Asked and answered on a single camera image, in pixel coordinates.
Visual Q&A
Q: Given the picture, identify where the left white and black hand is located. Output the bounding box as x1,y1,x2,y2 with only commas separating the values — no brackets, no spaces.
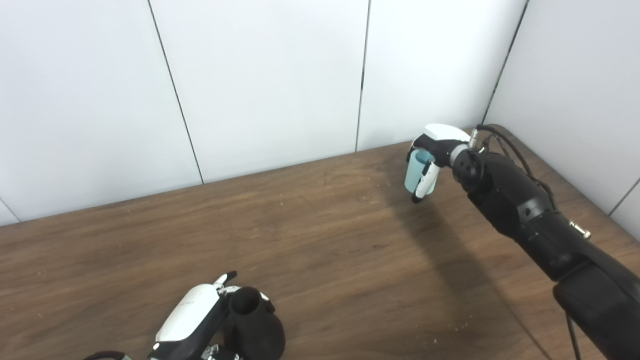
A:
147,271,242,360

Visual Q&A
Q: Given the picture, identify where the right white and black hand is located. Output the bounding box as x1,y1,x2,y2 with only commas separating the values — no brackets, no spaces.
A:
406,123,472,204

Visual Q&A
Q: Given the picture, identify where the light-blue hose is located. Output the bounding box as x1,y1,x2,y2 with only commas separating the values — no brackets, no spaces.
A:
404,149,437,195

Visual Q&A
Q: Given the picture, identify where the black nozzle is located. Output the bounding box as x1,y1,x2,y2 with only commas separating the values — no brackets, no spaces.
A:
222,286,287,360

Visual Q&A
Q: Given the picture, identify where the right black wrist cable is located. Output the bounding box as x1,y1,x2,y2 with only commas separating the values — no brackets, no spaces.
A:
475,124,558,211

